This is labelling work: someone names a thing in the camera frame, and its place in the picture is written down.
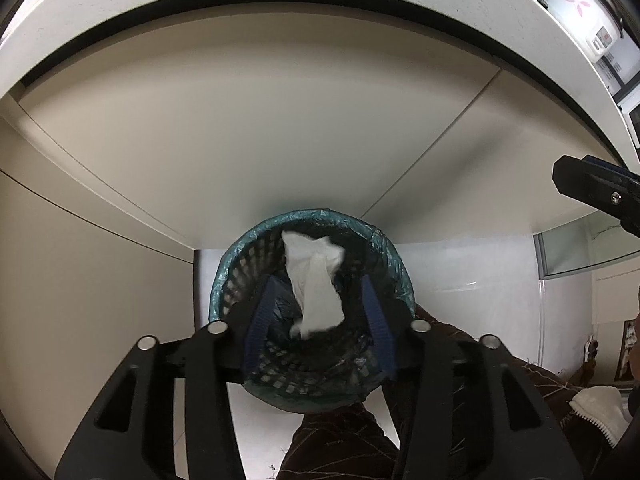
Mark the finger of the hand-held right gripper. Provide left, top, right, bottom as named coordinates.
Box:
left=552, top=155, right=640, bottom=239
left=585, top=156, right=640, bottom=187

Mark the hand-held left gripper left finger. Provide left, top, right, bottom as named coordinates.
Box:
left=54, top=272, right=288, bottom=480

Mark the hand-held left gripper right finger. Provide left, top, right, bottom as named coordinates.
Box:
left=360, top=275, right=584, bottom=480

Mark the black wastebasket with teal bag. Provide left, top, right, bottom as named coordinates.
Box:
left=209, top=207, right=417, bottom=415

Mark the white tissue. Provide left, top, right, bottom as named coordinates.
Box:
left=282, top=230, right=346, bottom=338

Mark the grey framed glass panel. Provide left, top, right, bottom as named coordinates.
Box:
left=532, top=210, right=640, bottom=281

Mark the white microwave oven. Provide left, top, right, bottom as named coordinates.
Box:
left=595, top=55, right=640, bottom=147

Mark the white floral rice cooker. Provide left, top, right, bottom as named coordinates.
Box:
left=542, top=0, right=627, bottom=65

